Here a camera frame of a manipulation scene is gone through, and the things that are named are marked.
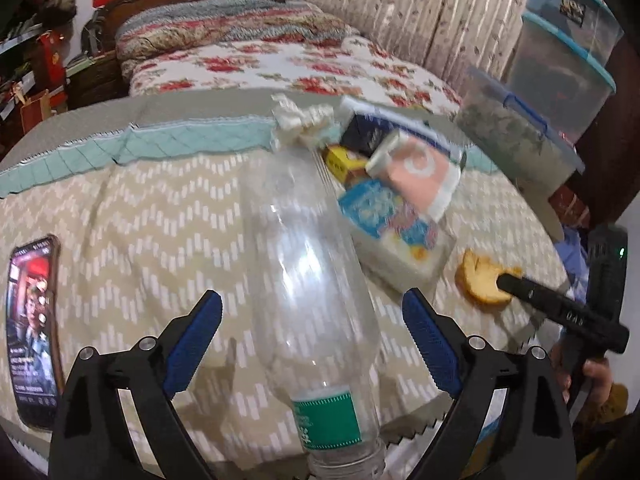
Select leaf print curtain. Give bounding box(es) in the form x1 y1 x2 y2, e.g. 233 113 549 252
295 0 533 86

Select brown paper bag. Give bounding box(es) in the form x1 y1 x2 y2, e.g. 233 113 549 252
20 90 51 122

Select folded patterned quilt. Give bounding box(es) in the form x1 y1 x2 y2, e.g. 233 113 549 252
115 0 361 73

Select red gift bag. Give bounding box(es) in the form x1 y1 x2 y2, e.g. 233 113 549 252
37 32 68 116

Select person's right forearm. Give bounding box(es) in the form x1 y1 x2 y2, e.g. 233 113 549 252
570 382 631 466

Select white paper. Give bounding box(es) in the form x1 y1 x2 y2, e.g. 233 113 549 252
270 94 335 150

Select beige zigzag cloth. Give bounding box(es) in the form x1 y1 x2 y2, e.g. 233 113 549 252
0 92 571 466

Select smartphone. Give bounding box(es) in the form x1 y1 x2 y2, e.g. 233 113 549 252
5 235 66 431

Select dark blue carton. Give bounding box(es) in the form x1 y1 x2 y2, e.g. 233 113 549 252
339 97 468 171

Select brown handbag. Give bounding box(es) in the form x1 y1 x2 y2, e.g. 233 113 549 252
80 10 105 57

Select blue cloth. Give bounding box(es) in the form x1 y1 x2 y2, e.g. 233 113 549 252
562 227 592 288

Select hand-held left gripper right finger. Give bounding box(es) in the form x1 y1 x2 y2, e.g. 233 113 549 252
402 287 576 480

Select bed with floral sheet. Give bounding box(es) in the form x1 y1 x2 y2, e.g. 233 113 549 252
115 35 463 111

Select cluttered storage shelf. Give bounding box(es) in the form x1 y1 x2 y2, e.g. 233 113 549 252
0 0 81 126

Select bread piece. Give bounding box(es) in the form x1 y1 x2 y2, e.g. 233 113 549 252
454 249 523 308

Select white and pink packet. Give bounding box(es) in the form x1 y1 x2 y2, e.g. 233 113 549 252
365 129 462 221

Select dark wooden bedside cabinet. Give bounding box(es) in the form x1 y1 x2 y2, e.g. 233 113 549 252
65 52 131 108

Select person's right hand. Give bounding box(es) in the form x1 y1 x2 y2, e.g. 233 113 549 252
550 342 615 411

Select blue printed tissue pack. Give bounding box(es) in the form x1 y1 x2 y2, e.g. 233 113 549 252
337 178 456 293

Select storage bin with dark label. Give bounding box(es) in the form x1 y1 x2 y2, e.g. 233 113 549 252
525 0 626 66

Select clear plastic bottle green label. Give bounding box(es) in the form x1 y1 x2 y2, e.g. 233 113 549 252
240 147 388 480

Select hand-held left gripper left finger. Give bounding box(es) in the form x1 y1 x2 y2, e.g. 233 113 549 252
48 289 223 480

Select yellow cardboard box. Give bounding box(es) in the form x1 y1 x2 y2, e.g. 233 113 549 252
324 145 373 183

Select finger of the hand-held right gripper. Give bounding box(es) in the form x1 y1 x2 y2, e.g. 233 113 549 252
497 272 630 354

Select clear storage bin blue handle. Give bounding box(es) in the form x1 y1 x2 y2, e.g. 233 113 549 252
454 66 586 196

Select large storage bin teal lid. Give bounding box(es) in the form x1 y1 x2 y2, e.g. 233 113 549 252
505 12 617 143

